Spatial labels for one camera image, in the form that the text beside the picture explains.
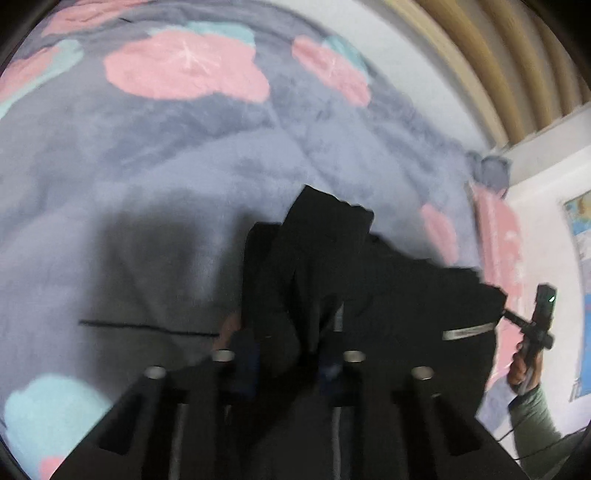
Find striped window blind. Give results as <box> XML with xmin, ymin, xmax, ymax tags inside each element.
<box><xmin>383</xmin><ymin>0</ymin><xmax>591</xmax><ymax>149</ymax></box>

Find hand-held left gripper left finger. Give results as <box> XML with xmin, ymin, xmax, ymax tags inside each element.
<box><xmin>48</xmin><ymin>323</ymin><xmax>264</xmax><ymax>480</ymax></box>

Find wall map poster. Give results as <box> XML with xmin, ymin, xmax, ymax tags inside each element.
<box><xmin>562</xmin><ymin>190</ymin><xmax>591</xmax><ymax>403</ymax></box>

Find person's right forearm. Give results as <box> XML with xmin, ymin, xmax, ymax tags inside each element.
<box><xmin>508</xmin><ymin>384</ymin><xmax>575</xmax><ymax>480</ymax></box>

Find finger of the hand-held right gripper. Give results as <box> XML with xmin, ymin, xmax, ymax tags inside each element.
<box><xmin>501</xmin><ymin>308</ymin><xmax>532</xmax><ymax>330</ymax></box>

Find black hooded jacket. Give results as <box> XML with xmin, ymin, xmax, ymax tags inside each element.
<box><xmin>239</xmin><ymin>185</ymin><xmax>507</xmax><ymax>480</ymax></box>

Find grey floral blanket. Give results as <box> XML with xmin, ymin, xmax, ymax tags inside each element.
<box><xmin>0</xmin><ymin>0</ymin><xmax>509</xmax><ymax>480</ymax></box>

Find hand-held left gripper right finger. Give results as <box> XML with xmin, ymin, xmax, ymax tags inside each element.
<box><xmin>316</xmin><ymin>330</ymin><xmax>532</xmax><ymax>480</ymax></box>

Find person's right hand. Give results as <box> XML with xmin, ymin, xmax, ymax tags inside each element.
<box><xmin>507</xmin><ymin>339</ymin><xmax>542</xmax><ymax>394</ymax></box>

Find grey pillow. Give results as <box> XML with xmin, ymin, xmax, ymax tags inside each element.
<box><xmin>465</xmin><ymin>153</ymin><xmax>512</xmax><ymax>195</ymax></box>

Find black cable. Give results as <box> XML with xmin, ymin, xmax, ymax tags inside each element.
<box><xmin>495</xmin><ymin>427</ymin><xmax>589</xmax><ymax>463</ymax></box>

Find pink pillow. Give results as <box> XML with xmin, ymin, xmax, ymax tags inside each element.
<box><xmin>468</xmin><ymin>182</ymin><xmax>528</xmax><ymax>386</ymax></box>

